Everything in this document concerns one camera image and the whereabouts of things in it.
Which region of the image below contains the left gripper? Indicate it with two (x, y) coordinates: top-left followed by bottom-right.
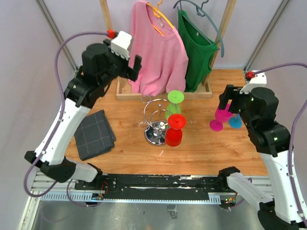
(99, 39), (142, 88)

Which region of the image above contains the pink wine glass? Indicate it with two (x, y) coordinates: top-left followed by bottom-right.
(209, 103), (233, 132)

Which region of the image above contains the blue wine glass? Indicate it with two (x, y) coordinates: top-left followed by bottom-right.
(228, 114), (242, 129)

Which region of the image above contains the red wine glass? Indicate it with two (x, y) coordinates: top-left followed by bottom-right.
(165, 114), (187, 147)

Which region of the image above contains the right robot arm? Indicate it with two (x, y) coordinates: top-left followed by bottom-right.
(217, 85), (307, 230)

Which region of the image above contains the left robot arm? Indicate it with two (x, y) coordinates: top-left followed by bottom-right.
(24, 37), (142, 190)

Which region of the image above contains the wooden clothes rack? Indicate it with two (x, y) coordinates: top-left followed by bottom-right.
(99, 0), (237, 100)

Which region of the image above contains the green wine glass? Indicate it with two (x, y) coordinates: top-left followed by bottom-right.
(165, 90), (184, 120)

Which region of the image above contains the chrome wine glass rack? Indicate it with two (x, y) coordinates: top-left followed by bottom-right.
(138, 95), (181, 147)

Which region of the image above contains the pink t-shirt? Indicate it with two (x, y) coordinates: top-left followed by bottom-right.
(130, 0), (189, 96)

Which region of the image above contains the green tank top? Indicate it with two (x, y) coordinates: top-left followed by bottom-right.
(177, 10), (218, 92)

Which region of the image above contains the orange clothes hanger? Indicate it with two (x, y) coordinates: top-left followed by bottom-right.
(146, 0), (175, 37)

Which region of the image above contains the dark grey checked cloth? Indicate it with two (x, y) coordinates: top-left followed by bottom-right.
(74, 110), (116, 161)

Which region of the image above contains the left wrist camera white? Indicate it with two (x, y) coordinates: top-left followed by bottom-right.
(107, 30), (133, 60)

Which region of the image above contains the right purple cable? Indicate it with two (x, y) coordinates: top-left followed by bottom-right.
(225, 62), (307, 221)

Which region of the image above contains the purple cable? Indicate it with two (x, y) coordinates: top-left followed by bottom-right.
(23, 31), (108, 208)
(225, 62), (307, 221)

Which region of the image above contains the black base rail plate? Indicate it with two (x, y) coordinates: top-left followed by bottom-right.
(74, 174), (234, 198)

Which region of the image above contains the grey slotted cable duct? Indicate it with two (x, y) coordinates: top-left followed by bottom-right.
(39, 192), (221, 205)

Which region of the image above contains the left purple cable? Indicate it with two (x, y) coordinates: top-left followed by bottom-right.
(23, 31), (108, 208)

